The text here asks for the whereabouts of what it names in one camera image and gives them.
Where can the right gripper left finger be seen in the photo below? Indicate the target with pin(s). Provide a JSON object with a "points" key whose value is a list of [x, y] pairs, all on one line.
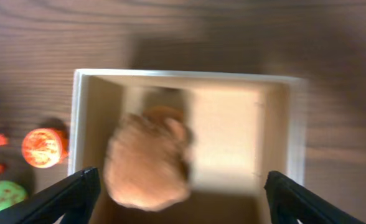
{"points": [[71, 200]]}

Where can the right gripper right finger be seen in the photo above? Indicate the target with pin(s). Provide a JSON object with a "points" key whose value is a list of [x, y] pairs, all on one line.
{"points": [[291, 203]]}

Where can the orange round toy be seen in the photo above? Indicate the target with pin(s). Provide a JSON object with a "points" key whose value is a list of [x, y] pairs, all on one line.
{"points": [[44, 147]]}

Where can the brown plush toy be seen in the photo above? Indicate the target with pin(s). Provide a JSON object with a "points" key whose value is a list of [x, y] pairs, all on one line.
{"points": [[146, 161]]}

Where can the green numbered ball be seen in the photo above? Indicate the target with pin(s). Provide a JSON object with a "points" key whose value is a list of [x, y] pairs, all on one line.
{"points": [[11, 193]]}

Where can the white cardboard box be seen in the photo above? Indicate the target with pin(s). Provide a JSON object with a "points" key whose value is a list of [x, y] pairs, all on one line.
{"points": [[243, 126]]}

